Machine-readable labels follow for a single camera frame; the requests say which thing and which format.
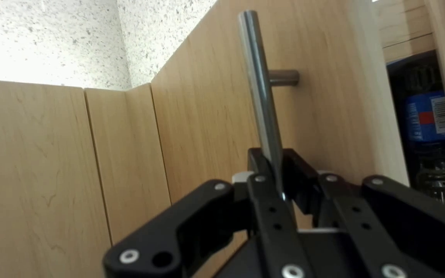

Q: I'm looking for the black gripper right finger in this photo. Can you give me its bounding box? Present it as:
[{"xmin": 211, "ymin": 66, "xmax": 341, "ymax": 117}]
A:
[{"xmin": 281, "ymin": 147, "xmax": 445, "ymax": 278}]

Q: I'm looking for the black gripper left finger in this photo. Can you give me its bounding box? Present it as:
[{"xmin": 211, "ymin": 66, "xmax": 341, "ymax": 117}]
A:
[{"xmin": 102, "ymin": 147, "xmax": 312, "ymax": 278}]

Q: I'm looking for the wooden overhead cabinet door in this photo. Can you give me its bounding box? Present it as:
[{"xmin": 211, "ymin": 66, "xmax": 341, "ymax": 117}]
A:
[
  {"xmin": 0, "ymin": 78, "xmax": 112, "ymax": 278},
  {"xmin": 148, "ymin": 0, "xmax": 412, "ymax": 278},
  {"xmin": 83, "ymin": 83, "xmax": 173, "ymax": 246}
]

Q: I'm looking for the steel bar door handle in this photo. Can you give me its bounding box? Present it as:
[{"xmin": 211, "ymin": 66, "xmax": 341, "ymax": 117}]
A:
[{"xmin": 236, "ymin": 8, "xmax": 303, "ymax": 200}]

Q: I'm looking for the dark bottle blue label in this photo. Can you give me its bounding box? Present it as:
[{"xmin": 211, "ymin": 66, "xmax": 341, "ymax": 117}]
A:
[{"xmin": 386, "ymin": 50, "xmax": 445, "ymax": 208}]

